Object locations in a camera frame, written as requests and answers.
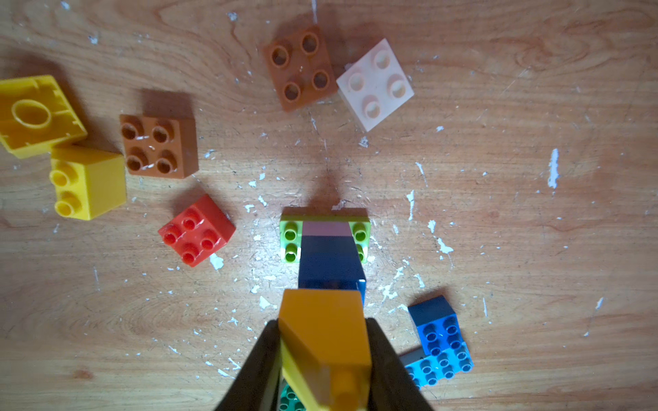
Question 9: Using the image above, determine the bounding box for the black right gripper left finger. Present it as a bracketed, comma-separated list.
[216, 320, 282, 411]

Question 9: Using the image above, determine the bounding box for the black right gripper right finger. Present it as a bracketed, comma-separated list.
[366, 318, 433, 411]

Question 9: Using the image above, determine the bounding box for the dark green lego plate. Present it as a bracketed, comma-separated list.
[279, 382, 306, 411]

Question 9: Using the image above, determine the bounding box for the yellow lego brick small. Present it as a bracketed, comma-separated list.
[278, 289, 372, 410]

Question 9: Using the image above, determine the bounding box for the dark blue lego brick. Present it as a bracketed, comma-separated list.
[408, 296, 464, 356]

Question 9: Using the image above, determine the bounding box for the lime green lego brick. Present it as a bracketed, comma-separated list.
[279, 207, 372, 263]

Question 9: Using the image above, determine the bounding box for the lilac lego brick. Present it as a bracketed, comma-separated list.
[302, 221, 352, 237]

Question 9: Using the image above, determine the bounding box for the light blue lego plate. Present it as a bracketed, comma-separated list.
[399, 342, 474, 389]

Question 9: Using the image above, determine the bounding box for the red lego brick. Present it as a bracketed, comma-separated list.
[159, 195, 236, 267]

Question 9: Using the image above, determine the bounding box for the brown lego brick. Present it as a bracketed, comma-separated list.
[119, 115, 199, 179]
[263, 25, 338, 112]

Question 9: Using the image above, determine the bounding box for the yellow lego brick front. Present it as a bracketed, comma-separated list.
[49, 145, 127, 221]

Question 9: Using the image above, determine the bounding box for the white lego brick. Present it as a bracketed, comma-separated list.
[337, 39, 415, 132]

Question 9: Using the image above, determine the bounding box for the yellow lego brick rear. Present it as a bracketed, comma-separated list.
[1, 75, 87, 159]

